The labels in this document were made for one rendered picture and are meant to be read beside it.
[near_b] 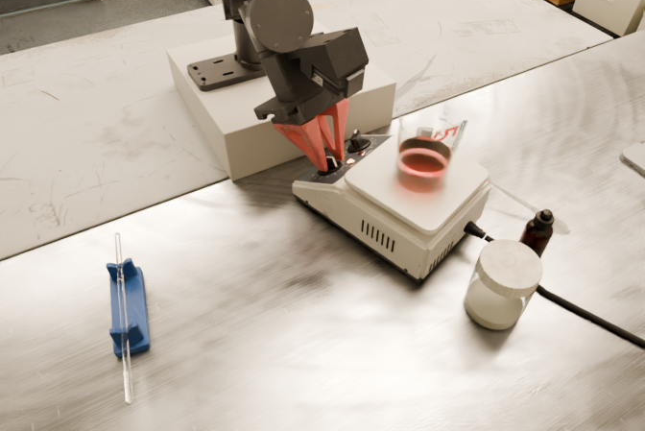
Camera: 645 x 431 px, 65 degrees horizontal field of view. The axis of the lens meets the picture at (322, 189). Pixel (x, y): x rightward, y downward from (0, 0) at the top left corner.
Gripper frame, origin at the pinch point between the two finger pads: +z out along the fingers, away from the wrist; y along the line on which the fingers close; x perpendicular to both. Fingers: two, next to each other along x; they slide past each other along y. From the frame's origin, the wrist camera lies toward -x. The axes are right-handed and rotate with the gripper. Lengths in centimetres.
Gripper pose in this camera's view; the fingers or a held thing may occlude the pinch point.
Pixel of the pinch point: (329, 158)
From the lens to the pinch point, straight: 60.4
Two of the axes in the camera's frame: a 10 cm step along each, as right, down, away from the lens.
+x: -5.8, -1.3, 8.0
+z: 3.6, 8.4, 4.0
